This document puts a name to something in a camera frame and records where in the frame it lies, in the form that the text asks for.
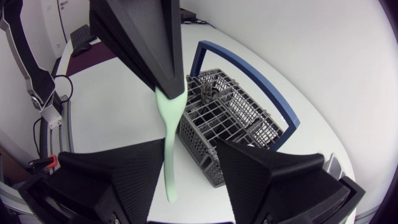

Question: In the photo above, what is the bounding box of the black keyboard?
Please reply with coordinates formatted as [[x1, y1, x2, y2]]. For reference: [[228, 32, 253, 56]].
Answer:
[[70, 24, 98, 50]]

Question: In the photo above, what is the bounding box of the black power brick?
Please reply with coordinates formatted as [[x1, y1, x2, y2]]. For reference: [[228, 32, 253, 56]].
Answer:
[[179, 7, 197, 22]]

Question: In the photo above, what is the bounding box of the grey cutlery basket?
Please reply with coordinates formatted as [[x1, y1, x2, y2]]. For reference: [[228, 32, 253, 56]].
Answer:
[[177, 40, 301, 189]]

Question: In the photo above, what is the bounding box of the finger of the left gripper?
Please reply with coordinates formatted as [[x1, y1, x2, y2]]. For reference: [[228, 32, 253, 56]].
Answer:
[[89, 0, 188, 100]]

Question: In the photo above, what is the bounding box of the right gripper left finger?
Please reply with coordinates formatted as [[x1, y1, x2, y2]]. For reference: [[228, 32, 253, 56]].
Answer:
[[17, 138, 165, 224]]

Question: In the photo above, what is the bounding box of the pale green plastic spoon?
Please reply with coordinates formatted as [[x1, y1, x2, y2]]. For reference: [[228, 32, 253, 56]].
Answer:
[[154, 77, 188, 203]]

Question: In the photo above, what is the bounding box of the steel spoon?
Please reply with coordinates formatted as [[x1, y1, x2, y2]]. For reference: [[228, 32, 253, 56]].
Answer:
[[200, 80, 223, 102]]

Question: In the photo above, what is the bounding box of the black power cable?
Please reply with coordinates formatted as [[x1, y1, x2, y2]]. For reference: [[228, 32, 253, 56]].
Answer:
[[182, 17, 216, 29]]

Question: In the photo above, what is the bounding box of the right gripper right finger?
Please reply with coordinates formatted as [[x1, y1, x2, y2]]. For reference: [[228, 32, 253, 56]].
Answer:
[[216, 139, 351, 224]]

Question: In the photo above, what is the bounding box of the black computer mouse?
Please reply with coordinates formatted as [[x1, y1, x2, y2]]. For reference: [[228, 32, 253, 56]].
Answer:
[[72, 42, 93, 58]]

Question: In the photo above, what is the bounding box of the dark mat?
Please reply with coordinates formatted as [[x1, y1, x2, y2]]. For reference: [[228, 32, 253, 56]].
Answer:
[[65, 42, 118, 77]]

